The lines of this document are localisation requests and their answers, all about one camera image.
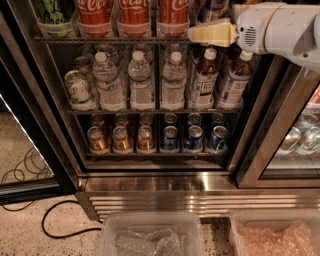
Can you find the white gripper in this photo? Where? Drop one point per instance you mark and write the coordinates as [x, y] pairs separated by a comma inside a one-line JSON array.
[[252, 28]]

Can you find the blue silver redbull can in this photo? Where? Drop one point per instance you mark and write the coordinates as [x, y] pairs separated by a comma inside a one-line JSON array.
[[211, 10]]

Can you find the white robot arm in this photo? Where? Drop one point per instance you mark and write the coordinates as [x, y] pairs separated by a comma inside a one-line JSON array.
[[288, 30]]

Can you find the right coca-cola can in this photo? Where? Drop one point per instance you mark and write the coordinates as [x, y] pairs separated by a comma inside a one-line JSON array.
[[173, 17]]

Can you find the coca-cola can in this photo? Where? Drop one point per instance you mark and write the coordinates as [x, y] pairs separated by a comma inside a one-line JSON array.
[[134, 18], [173, 17], [94, 17]]

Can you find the middle coca-cola can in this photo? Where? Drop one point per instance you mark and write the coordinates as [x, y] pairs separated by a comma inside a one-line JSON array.
[[134, 18]]

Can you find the right blue can front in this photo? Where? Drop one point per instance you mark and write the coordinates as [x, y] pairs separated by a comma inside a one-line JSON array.
[[217, 141]]

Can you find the middle blue can front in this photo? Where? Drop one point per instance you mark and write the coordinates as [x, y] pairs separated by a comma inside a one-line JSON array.
[[193, 139]]

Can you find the left blue can front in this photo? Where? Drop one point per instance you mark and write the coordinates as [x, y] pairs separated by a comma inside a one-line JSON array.
[[170, 139]]

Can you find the right fridge glass door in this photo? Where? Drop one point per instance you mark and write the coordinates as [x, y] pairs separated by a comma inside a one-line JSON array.
[[290, 92]]

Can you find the right gold can front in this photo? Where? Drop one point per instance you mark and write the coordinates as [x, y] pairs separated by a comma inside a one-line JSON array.
[[145, 141]]

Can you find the gold can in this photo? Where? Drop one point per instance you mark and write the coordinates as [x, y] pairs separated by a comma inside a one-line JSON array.
[[145, 141], [121, 141], [97, 141]]

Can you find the left coca-cola can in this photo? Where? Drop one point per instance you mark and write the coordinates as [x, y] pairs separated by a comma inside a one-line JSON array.
[[94, 17]]

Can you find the silver can behind right door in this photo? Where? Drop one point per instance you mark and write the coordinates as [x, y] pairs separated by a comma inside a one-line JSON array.
[[309, 141]]

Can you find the middle gold can front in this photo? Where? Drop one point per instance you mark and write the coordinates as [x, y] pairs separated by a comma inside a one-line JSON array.
[[121, 141]]

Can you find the steel fridge base grille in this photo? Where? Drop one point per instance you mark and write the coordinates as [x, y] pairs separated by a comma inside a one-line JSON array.
[[205, 195]]

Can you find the left gold can front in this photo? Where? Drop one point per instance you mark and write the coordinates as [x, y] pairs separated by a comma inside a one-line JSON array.
[[97, 141]]

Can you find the green lacroix can top shelf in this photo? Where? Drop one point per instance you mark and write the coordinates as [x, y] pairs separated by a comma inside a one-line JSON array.
[[54, 17]]

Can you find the open fridge glass door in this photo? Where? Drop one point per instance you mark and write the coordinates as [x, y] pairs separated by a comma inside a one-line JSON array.
[[33, 122]]

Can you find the left iced tea bottle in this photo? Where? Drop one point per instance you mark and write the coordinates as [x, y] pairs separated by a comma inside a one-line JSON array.
[[203, 84]]

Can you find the iced tea bottle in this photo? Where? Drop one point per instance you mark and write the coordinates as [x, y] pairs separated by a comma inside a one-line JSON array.
[[234, 82], [203, 84]]

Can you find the right iced tea bottle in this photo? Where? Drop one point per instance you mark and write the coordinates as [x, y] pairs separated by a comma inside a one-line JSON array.
[[234, 82]]

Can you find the right water bottle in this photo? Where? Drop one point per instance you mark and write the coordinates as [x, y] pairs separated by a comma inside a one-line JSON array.
[[173, 82]]

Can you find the water bottle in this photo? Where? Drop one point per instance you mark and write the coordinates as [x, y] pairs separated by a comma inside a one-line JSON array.
[[173, 82], [141, 85], [109, 83]]

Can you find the middle water bottle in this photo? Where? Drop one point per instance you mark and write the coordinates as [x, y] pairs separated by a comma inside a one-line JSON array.
[[141, 85]]

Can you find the left water bottle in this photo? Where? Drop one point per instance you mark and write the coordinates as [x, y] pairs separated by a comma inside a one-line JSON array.
[[109, 83]]

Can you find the bin with pink bubble wrap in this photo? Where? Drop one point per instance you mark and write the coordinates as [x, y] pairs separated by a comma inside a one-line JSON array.
[[277, 220]]

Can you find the clear bubble wrap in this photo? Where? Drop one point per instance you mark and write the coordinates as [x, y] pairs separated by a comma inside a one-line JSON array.
[[163, 242]]

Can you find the pink bubble wrap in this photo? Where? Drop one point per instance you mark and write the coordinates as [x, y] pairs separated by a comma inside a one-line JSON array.
[[295, 240]]

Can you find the clear plastic bin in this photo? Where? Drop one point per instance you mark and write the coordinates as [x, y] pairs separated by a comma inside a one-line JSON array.
[[184, 223]]

